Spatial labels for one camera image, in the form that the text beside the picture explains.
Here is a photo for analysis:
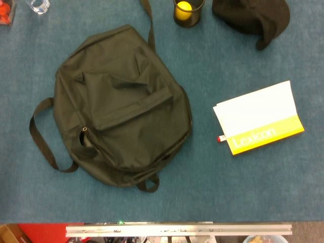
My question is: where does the black mesh pen cup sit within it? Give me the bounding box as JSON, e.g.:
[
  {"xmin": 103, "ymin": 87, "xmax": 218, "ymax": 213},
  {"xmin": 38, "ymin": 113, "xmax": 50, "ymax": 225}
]
[{"xmin": 173, "ymin": 0, "xmax": 206, "ymax": 28}]

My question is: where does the white book with yellow band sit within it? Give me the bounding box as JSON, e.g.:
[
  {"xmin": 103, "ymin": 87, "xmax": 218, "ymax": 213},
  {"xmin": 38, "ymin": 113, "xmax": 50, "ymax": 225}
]
[{"xmin": 213, "ymin": 80, "xmax": 305, "ymax": 156}]

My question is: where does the clear plastic bottle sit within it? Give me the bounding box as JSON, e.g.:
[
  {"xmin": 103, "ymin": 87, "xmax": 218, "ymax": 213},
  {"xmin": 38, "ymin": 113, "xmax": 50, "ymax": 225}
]
[{"xmin": 25, "ymin": 0, "xmax": 50, "ymax": 15}]

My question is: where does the black baseball cap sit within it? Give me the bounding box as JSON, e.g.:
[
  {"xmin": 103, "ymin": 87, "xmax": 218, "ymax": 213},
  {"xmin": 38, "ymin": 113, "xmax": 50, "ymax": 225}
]
[{"xmin": 211, "ymin": 0, "xmax": 291, "ymax": 51}]

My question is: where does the clear plastic tub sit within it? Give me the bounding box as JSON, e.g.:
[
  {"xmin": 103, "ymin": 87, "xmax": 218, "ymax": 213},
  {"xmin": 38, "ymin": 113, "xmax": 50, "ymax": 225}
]
[{"xmin": 242, "ymin": 235, "xmax": 289, "ymax": 243}]

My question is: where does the cardboard box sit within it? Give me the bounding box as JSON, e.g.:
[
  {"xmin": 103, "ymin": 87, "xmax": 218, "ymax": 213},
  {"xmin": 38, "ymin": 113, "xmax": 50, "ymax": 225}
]
[{"xmin": 0, "ymin": 224, "xmax": 26, "ymax": 243}]

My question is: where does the clear box with red items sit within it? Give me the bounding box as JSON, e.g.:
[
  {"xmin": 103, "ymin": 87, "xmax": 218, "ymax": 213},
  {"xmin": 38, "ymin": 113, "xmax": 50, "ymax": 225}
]
[{"xmin": 0, "ymin": 0, "xmax": 18, "ymax": 26}]

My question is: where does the black fabric backpack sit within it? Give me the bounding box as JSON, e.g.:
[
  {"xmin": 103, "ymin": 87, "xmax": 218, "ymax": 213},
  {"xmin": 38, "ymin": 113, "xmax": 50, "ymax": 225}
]
[{"xmin": 29, "ymin": 0, "xmax": 193, "ymax": 193}]

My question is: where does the yellow ball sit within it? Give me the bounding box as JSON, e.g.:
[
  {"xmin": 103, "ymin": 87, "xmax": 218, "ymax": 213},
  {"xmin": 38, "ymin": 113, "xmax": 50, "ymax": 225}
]
[{"xmin": 176, "ymin": 1, "xmax": 193, "ymax": 20}]

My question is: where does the red panel under table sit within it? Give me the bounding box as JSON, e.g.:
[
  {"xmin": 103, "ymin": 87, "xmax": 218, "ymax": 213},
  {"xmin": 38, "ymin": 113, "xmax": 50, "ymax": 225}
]
[{"xmin": 17, "ymin": 223, "xmax": 84, "ymax": 243}]

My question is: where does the aluminium profile rail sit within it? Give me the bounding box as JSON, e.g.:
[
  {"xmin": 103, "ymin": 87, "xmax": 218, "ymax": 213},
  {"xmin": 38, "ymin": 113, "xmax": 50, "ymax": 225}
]
[{"xmin": 65, "ymin": 223, "xmax": 293, "ymax": 238}]

